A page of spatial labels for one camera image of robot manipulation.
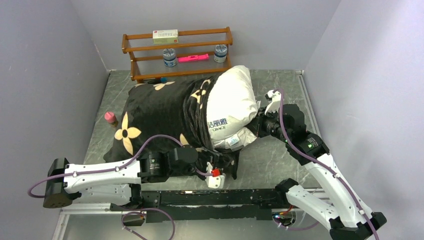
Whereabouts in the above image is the white green box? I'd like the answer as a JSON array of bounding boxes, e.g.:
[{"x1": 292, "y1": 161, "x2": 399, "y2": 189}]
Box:
[{"x1": 152, "y1": 29, "x2": 179, "y2": 45}]

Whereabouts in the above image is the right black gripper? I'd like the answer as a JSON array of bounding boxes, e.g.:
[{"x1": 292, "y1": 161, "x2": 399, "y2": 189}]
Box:
[{"x1": 245, "y1": 105, "x2": 291, "y2": 143}]

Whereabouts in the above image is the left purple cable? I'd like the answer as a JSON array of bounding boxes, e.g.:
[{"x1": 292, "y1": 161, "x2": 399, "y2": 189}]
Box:
[{"x1": 27, "y1": 134, "x2": 215, "y2": 199}]

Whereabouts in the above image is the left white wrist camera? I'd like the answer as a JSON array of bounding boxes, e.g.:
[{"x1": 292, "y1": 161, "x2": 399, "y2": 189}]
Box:
[{"x1": 205, "y1": 162, "x2": 226, "y2": 189}]

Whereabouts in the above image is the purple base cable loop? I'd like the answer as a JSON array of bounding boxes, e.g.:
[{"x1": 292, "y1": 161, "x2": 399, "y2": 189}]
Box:
[{"x1": 120, "y1": 205, "x2": 178, "y2": 240}]

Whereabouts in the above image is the aluminium frame rail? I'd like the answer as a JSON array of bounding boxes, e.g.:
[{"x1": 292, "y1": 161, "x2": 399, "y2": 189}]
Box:
[{"x1": 52, "y1": 203, "x2": 138, "y2": 240}]

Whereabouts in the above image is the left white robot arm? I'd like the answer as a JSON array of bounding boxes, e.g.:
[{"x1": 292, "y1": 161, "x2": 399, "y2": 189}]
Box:
[{"x1": 43, "y1": 145, "x2": 240, "y2": 210}]

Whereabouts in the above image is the left blue white jar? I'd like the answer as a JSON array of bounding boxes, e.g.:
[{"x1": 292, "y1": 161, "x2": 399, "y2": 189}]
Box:
[{"x1": 162, "y1": 48, "x2": 178, "y2": 67}]

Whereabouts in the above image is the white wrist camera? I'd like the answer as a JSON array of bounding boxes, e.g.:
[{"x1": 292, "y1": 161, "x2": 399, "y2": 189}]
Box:
[
  {"x1": 205, "y1": 162, "x2": 226, "y2": 189},
  {"x1": 264, "y1": 89, "x2": 282, "y2": 114}
]

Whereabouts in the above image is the black floral pillowcase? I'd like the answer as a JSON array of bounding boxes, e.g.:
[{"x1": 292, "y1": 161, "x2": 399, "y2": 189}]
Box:
[{"x1": 103, "y1": 75, "x2": 246, "y2": 180}]

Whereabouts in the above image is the right blue white jar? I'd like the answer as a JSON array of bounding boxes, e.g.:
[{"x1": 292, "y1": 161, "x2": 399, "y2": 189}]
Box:
[{"x1": 214, "y1": 44, "x2": 228, "y2": 63}]

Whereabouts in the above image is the blue white jar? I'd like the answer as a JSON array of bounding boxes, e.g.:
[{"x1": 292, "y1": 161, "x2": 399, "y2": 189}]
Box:
[
  {"x1": 214, "y1": 44, "x2": 228, "y2": 63},
  {"x1": 162, "y1": 48, "x2": 178, "y2": 67}
]

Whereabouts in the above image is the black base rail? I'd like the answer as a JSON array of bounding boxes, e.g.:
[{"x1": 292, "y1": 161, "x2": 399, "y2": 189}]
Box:
[{"x1": 110, "y1": 188, "x2": 290, "y2": 223}]

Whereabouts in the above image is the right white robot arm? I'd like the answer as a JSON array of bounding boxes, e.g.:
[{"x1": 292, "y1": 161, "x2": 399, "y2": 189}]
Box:
[{"x1": 249, "y1": 104, "x2": 387, "y2": 240}]

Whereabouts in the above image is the wooden two-tier shelf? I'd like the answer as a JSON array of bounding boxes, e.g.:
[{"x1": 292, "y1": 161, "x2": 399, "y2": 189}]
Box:
[{"x1": 121, "y1": 26, "x2": 233, "y2": 84}]

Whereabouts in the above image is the black blue marker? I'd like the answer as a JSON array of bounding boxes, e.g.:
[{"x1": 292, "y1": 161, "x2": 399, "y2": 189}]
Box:
[{"x1": 146, "y1": 77, "x2": 168, "y2": 85}]

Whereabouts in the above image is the pink flat tool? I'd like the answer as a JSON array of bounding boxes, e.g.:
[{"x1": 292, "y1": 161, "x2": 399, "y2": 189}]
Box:
[{"x1": 177, "y1": 53, "x2": 209, "y2": 63}]

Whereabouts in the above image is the pink small cup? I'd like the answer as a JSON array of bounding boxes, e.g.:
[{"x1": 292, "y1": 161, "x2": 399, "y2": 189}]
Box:
[{"x1": 104, "y1": 111, "x2": 119, "y2": 129}]

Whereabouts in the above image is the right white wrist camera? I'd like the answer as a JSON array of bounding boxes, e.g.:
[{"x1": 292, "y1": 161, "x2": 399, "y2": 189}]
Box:
[{"x1": 264, "y1": 89, "x2": 282, "y2": 114}]

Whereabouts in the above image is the white pillow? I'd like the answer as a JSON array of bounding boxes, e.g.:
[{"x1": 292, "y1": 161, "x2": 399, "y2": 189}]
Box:
[{"x1": 206, "y1": 65, "x2": 259, "y2": 150}]

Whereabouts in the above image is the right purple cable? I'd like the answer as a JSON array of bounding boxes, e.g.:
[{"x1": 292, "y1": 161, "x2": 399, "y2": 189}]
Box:
[{"x1": 273, "y1": 88, "x2": 380, "y2": 240}]

